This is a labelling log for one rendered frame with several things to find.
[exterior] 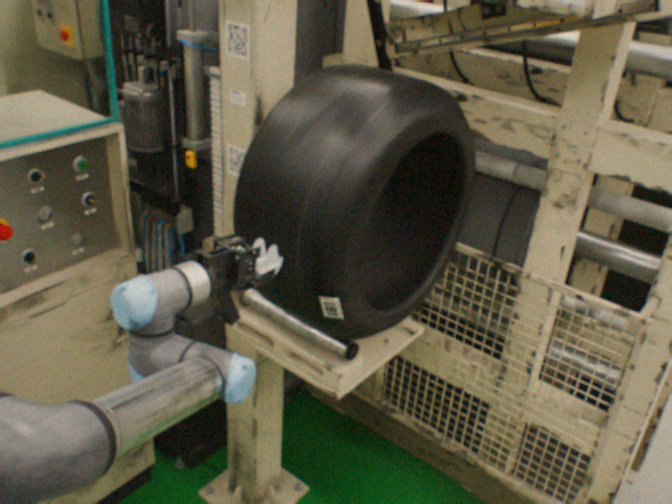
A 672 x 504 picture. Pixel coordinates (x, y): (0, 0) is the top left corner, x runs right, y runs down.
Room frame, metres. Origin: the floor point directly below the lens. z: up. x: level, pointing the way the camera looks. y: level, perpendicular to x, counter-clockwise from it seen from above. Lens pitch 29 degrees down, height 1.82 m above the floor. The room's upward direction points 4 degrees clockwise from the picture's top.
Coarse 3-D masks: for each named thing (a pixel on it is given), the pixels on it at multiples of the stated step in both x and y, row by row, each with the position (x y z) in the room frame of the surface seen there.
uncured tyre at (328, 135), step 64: (320, 128) 1.21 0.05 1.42; (384, 128) 1.20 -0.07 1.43; (448, 128) 1.34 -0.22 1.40; (256, 192) 1.19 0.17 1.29; (320, 192) 1.12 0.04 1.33; (384, 192) 1.65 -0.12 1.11; (448, 192) 1.56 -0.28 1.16; (320, 256) 1.08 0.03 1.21; (384, 256) 1.54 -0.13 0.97; (448, 256) 1.43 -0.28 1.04; (320, 320) 1.12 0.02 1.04; (384, 320) 1.22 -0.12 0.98
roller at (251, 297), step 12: (252, 300) 1.37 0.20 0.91; (264, 300) 1.36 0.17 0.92; (264, 312) 1.34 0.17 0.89; (276, 312) 1.32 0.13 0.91; (288, 324) 1.29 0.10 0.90; (300, 324) 1.28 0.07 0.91; (312, 336) 1.25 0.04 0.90; (324, 336) 1.23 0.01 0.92; (336, 348) 1.20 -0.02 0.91; (348, 348) 1.19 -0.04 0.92; (348, 360) 1.19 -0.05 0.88
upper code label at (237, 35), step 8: (232, 24) 1.51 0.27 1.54; (240, 24) 1.50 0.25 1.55; (232, 32) 1.51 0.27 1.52; (240, 32) 1.50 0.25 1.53; (248, 32) 1.48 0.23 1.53; (232, 40) 1.51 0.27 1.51; (240, 40) 1.50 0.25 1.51; (248, 40) 1.48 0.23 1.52; (232, 48) 1.51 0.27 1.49; (240, 48) 1.50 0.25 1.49; (248, 48) 1.48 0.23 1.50; (240, 56) 1.50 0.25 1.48; (248, 56) 1.48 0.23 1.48
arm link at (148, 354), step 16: (128, 336) 0.86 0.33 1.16; (144, 336) 0.84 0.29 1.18; (160, 336) 0.85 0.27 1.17; (176, 336) 0.87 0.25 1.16; (128, 352) 0.86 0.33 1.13; (144, 352) 0.84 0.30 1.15; (160, 352) 0.83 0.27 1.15; (176, 352) 0.83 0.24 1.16; (144, 368) 0.83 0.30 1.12; (160, 368) 0.82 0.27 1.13
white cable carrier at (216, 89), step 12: (216, 72) 1.56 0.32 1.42; (216, 84) 1.56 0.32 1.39; (216, 96) 1.57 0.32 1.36; (216, 108) 1.57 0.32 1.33; (216, 120) 1.57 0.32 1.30; (216, 132) 1.57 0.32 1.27; (216, 144) 1.57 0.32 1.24; (216, 156) 1.57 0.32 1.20; (216, 168) 1.57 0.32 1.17; (216, 180) 1.57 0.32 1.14; (216, 192) 1.57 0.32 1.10; (216, 204) 1.57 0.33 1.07; (216, 216) 1.57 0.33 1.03; (216, 228) 1.57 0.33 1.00
